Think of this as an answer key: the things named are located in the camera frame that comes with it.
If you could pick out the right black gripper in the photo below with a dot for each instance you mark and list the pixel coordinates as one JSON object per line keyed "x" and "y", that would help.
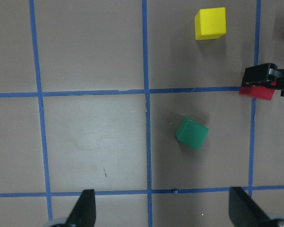
{"x": 263, "y": 75}

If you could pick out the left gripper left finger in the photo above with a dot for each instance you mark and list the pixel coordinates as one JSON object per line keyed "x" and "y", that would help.
{"x": 83, "y": 213}

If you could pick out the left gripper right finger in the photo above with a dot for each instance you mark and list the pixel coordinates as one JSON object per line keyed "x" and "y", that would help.
{"x": 244, "y": 212}

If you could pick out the red wooden block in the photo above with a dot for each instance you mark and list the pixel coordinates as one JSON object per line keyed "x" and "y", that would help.
{"x": 257, "y": 92}

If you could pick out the yellow wooden block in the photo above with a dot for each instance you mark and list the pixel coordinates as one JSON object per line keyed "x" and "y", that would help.
{"x": 210, "y": 23}

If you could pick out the green wooden block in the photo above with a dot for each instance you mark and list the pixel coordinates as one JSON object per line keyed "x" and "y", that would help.
{"x": 191, "y": 133}

